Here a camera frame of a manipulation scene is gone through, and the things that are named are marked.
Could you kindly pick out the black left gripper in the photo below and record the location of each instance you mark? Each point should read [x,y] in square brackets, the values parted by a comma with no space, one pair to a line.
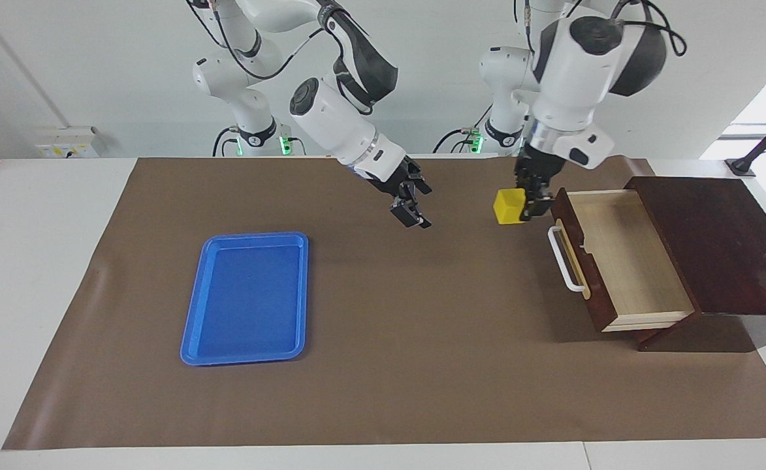
[538,166]

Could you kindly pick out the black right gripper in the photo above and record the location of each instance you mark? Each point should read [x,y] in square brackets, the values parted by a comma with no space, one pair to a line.
[392,177]

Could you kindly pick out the yellow cube block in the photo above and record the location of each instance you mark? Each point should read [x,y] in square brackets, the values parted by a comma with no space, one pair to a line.
[507,207]

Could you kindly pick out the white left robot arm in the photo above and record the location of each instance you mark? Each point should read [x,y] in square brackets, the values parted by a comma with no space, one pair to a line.
[572,72]

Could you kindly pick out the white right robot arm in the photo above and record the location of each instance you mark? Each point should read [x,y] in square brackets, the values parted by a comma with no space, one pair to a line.
[337,124]

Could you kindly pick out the dark wooden drawer cabinet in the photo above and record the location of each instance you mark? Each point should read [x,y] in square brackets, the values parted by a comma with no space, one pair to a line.
[716,241]

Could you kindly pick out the brown paper table mat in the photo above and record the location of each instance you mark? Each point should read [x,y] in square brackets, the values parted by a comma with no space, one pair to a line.
[389,359]

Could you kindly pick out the blue plastic tray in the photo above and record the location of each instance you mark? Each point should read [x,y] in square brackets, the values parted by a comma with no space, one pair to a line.
[249,300]

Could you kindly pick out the black angled stand pole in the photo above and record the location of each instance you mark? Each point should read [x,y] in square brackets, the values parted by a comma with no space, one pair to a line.
[765,140]

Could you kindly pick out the white wall outlet box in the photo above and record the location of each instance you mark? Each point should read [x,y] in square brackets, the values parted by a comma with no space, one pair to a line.
[66,143]

